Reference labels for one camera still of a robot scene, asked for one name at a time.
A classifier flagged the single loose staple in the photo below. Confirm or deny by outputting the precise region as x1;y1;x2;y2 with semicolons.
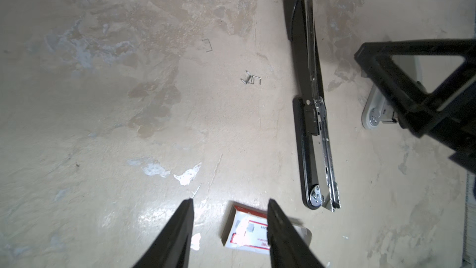
202;38;213;53

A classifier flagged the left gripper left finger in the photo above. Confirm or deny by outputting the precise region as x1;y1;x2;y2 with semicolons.
134;199;194;268

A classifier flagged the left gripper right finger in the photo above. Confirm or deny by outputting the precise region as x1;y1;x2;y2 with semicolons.
267;199;325;268

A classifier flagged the grey silver stapler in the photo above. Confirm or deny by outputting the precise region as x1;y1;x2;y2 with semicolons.
361;55;425;130

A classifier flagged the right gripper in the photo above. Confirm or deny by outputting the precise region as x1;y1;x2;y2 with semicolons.
355;39;476;174

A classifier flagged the small loose staple strip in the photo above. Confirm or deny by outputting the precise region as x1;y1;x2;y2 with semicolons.
241;71;262;85

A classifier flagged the red white staple box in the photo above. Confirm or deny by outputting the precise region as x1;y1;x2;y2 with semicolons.
221;202;270;255

